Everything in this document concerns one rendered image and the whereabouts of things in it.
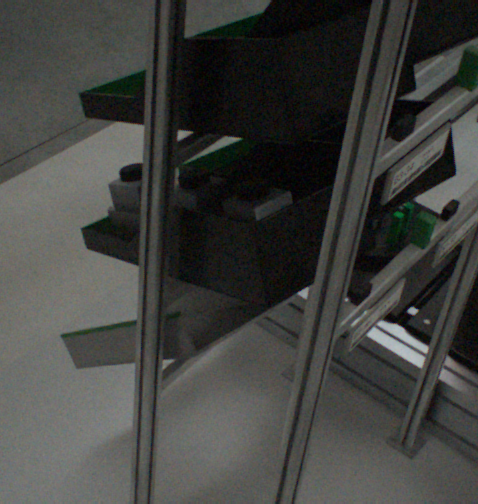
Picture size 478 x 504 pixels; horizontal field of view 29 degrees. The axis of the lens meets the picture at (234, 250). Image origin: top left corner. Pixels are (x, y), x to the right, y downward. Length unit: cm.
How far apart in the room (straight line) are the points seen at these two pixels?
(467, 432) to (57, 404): 53
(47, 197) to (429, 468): 74
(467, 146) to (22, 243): 79
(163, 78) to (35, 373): 68
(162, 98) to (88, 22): 318
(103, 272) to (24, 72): 218
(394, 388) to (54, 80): 244
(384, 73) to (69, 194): 105
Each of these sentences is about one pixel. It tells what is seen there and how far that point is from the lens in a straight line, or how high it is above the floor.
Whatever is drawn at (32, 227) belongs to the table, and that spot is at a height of 86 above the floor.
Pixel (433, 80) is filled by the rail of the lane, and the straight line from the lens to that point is 182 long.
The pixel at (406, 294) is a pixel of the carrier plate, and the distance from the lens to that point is 130.
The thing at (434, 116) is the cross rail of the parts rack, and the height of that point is 147.
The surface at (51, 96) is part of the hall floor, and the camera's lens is 341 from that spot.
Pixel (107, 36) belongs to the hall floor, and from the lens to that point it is 379.
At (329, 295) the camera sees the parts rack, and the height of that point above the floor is 137.
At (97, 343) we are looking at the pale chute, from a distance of 104.
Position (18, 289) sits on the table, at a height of 86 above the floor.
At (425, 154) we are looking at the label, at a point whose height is 145.
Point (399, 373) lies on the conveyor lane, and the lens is 125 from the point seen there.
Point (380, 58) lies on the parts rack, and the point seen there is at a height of 156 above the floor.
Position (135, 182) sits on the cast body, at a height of 127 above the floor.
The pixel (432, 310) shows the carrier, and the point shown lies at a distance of 129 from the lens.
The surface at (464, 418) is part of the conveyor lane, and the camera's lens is 124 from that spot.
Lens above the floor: 183
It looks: 41 degrees down
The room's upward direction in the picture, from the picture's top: 7 degrees clockwise
